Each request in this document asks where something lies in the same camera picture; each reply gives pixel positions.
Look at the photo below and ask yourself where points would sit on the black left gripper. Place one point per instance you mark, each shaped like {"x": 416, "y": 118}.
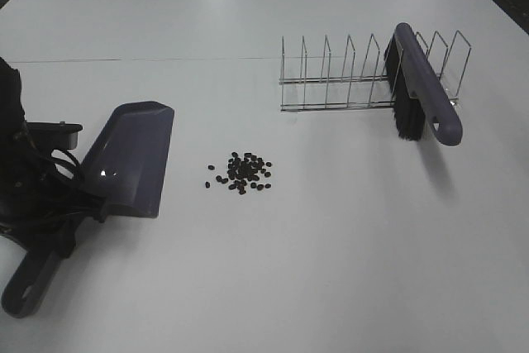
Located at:
{"x": 39, "y": 189}

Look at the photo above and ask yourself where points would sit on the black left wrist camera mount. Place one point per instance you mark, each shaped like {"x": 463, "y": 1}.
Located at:
{"x": 51, "y": 136}

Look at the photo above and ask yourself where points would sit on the purple hand brush black bristles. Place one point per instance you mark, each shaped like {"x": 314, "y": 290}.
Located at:
{"x": 419, "y": 99}

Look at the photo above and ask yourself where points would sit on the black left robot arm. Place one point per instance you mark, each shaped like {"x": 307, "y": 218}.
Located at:
{"x": 13, "y": 120}

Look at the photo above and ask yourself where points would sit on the chrome wire dish rack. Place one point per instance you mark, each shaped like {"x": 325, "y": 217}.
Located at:
{"x": 355, "y": 76}

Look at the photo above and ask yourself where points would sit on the dark coffee bean pile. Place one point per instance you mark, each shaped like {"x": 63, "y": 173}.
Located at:
{"x": 243, "y": 172}

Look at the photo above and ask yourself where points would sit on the purple plastic dustpan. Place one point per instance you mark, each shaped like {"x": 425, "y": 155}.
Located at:
{"x": 123, "y": 175}

